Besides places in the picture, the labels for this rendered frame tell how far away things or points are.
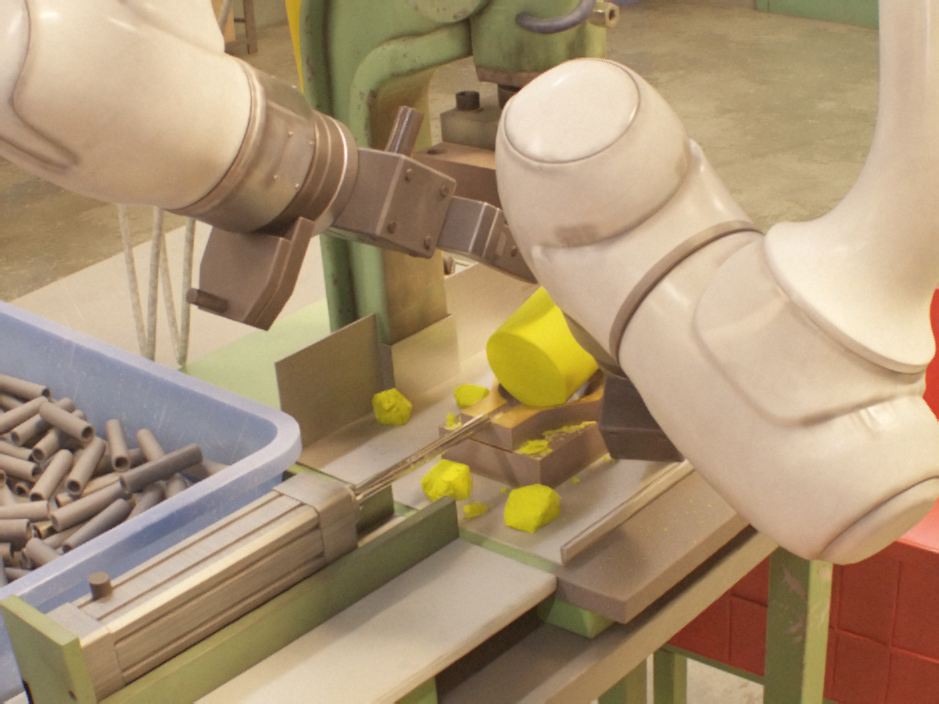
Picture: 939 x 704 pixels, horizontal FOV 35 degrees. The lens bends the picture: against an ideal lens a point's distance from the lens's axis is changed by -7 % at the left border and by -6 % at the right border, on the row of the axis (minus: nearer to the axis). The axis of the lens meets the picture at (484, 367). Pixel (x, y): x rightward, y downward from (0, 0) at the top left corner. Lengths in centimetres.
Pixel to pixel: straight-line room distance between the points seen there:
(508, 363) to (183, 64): 41
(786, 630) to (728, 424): 54
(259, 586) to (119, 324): 68
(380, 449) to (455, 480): 10
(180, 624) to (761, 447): 35
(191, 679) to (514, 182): 34
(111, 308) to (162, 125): 86
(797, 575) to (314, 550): 43
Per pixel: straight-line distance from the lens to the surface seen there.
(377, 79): 110
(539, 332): 106
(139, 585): 88
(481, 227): 87
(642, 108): 75
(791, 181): 482
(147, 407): 121
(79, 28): 73
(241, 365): 130
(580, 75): 77
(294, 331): 135
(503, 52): 99
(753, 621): 160
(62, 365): 130
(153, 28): 76
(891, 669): 154
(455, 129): 103
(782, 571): 122
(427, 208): 87
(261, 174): 81
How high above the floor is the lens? 152
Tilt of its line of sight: 25 degrees down
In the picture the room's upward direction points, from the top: 5 degrees counter-clockwise
